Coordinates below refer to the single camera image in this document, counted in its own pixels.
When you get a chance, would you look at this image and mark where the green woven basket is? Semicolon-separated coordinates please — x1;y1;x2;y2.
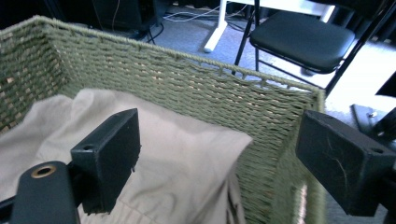
0;15;327;224

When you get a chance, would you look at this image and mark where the white cable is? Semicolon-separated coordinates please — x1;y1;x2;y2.
163;4;250;23

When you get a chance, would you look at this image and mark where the beige cloth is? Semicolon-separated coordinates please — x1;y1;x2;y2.
0;88;254;224

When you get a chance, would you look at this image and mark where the black cable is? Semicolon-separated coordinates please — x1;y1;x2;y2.
145;22;165;45

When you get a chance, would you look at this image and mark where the black folding chair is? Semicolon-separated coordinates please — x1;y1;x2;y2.
231;0;396;96

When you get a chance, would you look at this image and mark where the dark equipment box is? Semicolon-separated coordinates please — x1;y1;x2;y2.
0;0;172;33

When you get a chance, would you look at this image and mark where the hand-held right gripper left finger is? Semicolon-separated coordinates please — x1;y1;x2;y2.
70;107;142;216

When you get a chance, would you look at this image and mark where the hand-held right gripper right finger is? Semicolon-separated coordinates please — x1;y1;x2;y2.
294;109;396;217

